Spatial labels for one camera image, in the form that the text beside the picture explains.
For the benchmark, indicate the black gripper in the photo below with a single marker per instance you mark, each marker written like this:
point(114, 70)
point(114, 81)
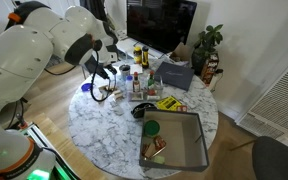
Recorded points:
point(93, 67)

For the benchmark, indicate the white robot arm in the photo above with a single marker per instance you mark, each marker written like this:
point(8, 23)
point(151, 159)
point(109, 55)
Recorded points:
point(34, 35)

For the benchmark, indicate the blue plastic lid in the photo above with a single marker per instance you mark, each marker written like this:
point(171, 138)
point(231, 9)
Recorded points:
point(86, 87)

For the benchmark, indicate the white blue-capped bottle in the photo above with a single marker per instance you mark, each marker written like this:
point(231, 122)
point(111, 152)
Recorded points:
point(129, 83)

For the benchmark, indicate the white tv stand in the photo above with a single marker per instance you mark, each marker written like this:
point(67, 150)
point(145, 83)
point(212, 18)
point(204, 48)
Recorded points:
point(127, 44)

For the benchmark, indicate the white paper napkin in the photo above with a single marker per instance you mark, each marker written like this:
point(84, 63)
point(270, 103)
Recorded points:
point(136, 68)

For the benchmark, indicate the yellow-capped supplement bottle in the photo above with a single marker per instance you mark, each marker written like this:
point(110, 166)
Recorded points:
point(137, 54)

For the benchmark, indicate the hot sauce bottle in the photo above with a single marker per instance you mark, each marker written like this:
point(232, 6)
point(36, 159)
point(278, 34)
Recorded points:
point(136, 83)

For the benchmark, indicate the green glass bottle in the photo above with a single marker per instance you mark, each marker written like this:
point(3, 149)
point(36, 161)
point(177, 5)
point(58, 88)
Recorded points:
point(151, 80)

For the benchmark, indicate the dark grey flat box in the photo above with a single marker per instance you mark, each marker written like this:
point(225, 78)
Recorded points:
point(177, 76)

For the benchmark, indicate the black computer monitor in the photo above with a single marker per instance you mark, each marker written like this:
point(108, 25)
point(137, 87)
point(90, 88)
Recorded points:
point(160, 24)

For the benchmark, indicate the green round lid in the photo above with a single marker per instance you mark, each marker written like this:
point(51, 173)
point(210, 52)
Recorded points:
point(151, 128)

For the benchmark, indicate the yellow black packet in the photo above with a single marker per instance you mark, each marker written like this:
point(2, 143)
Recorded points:
point(169, 103)

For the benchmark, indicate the red snack packet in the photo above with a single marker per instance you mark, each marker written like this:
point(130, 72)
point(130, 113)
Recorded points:
point(159, 142)

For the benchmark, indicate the potted green plant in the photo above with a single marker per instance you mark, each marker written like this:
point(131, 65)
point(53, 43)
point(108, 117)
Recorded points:
point(205, 46)

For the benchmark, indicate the large grey open box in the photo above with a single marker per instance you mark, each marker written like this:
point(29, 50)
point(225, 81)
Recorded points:
point(185, 148)

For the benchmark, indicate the dark round chair seat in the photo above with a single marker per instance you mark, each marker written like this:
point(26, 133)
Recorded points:
point(270, 159)

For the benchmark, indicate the white wall vent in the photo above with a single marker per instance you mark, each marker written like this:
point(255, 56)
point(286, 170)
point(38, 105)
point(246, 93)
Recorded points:
point(269, 115)

